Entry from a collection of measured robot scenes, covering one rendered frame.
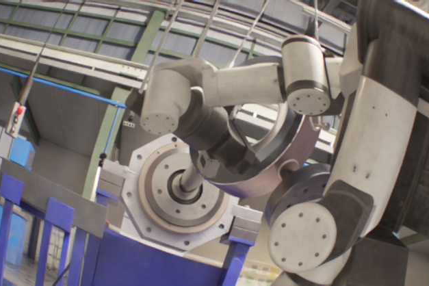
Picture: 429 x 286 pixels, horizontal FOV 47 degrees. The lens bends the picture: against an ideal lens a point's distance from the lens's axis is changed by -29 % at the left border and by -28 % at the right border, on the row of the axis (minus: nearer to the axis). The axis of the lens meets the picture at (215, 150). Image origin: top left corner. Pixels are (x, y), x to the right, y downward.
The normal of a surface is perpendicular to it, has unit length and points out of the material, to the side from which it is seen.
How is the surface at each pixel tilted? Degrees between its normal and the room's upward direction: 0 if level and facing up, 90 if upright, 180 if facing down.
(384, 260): 69
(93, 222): 90
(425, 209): 133
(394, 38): 107
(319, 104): 161
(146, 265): 90
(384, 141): 113
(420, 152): 120
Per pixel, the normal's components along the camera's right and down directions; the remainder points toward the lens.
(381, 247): 0.35, -0.51
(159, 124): -0.06, 0.83
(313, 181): 0.31, 0.58
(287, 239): -0.44, -0.03
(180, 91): 0.77, -0.32
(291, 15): 0.16, -0.22
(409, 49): -0.04, 0.14
